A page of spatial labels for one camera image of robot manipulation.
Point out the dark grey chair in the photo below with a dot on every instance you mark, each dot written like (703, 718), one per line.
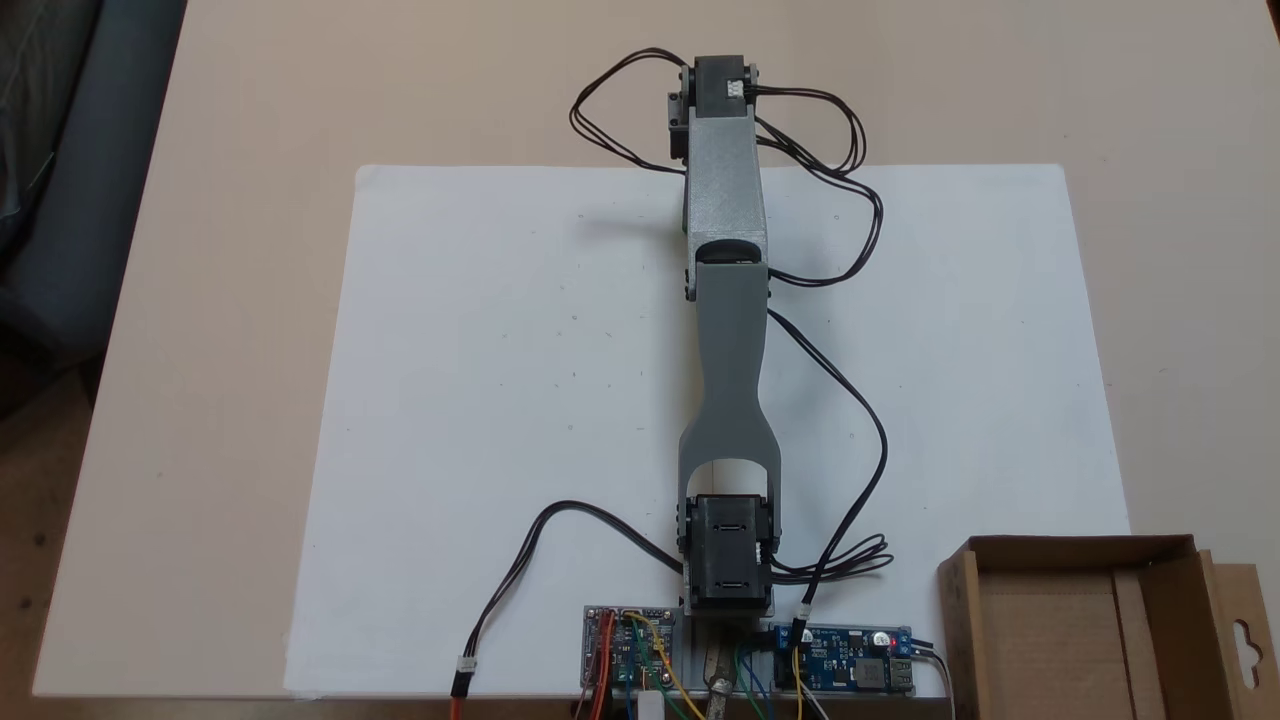
(60, 200)

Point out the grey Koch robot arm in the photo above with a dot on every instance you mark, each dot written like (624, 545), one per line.
(728, 180)

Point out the white paper sheet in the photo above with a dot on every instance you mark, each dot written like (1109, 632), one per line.
(500, 400)

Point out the motor controller circuit board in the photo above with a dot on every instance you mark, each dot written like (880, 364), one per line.
(630, 650)

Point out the grey base mounting plate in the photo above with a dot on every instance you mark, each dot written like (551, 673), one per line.
(697, 655)

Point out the brown cardboard box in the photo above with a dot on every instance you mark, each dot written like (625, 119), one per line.
(1060, 620)

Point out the blue power circuit board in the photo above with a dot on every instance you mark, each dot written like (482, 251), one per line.
(850, 665)

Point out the white plug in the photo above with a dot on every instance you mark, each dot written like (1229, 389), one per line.
(650, 706)

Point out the metal table clamp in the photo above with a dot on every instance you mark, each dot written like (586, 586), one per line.
(720, 690)

